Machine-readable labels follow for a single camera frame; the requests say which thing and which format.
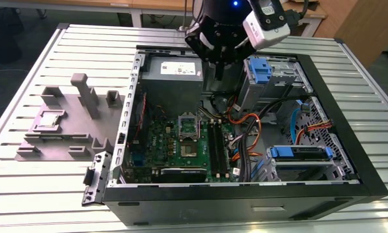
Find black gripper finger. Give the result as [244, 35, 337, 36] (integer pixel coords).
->
[184, 23, 220, 81]
[218, 33, 257, 81]

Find hard disk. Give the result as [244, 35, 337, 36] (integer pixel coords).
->
[250, 145, 333, 182]

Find metal disk bay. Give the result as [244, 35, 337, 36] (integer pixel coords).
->
[265, 145, 356, 182]

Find blue drive latch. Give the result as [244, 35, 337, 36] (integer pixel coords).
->
[249, 57, 273, 85]

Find grey metal drive cage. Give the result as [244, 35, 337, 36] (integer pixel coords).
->
[237, 57, 310, 115]

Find grey power supply unit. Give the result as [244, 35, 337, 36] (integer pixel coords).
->
[140, 57, 204, 117]

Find metal socket cover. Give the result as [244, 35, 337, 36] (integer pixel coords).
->
[177, 113, 202, 141]

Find wooden desk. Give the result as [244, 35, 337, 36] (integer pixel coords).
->
[18, 0, 329, 37]

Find black RAM slot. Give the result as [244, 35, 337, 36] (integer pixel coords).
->
[216, 118, 230, 179]
[206, 118, 222, 179]

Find CPU socket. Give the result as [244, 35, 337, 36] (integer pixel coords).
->
[178, 139, 210, 158]

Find green motherboard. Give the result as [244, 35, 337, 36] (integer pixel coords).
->
[125, 114, 240, 184]

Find grey parts rack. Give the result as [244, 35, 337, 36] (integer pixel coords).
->
[14, 72, 126, 163]

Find blue expansion slot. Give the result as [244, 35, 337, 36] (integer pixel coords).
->
[132, 151, 146, 168]

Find black graphics card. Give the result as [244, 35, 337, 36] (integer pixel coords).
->
[150, 166, 208, 184]

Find silver CPU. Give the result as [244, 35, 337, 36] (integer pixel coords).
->
[38, 114, 61, 128]

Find grey expansion card latch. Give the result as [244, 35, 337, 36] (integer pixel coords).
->
[80, 150, 122, 207]

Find black open PC case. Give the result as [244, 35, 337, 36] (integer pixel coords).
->
[80, 45, 388, 226]

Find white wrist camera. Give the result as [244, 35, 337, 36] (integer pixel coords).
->
[241, 0, 292, 50]

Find black camera cable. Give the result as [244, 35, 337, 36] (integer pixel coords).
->
[284, 0, 310, 28]

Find orange wire bundle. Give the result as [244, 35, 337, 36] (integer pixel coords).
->
[225, 113, 264, 162]

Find blue wire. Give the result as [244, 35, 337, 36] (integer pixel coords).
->
[289, 98, 314, 146]

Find orange red power wire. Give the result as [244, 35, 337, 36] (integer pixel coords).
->
[296, 117, 334, 146]

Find black cable bundle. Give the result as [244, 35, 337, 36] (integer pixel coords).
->
[237, 96, 310, 183]

